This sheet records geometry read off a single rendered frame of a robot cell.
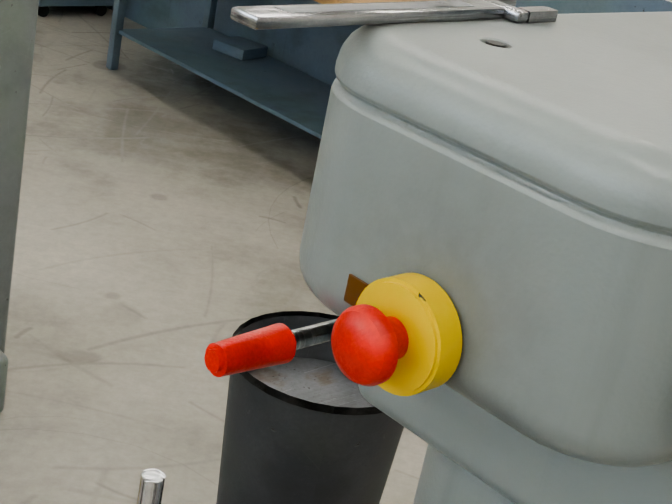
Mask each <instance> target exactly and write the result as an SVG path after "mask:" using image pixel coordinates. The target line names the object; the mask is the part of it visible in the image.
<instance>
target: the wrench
mask: <svg viewBox="0 0 672 504"><path fill-rule="evenodd" d="M516 2H517V0H438V1H405V2H370V3H336V4H301V5H266V6H235V7H232V9H231V14H230V17H231V19H232V20H234V21H236V22H238V23H241V24H243V25H245V26H248V27H250V28H252V29H254V30H265V29H286V28H307V27H328V26H349V25H370V24H391V23H412V22H433V21H454V20H475V19H496V18H504V19H506V20H509V21H512V22H515V23H523V22H526V23H544V22H556V19H557V15H558V10H555V9H552V8H550V7H544V6H534V7H518V8H517V7H515V6H516Z"/></svg>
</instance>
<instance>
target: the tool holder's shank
mask: <svg viewBox="0 0 672 504"><path fill-rule="evenodd" d="M164 483H165V474H164V473H163V472H162V471H160V470H157V469H146V470H144V471H143V472H142V473H141V478H140V485H139V491H138V498H137V504H161V501H162V495H163V489H164Z"/></svg>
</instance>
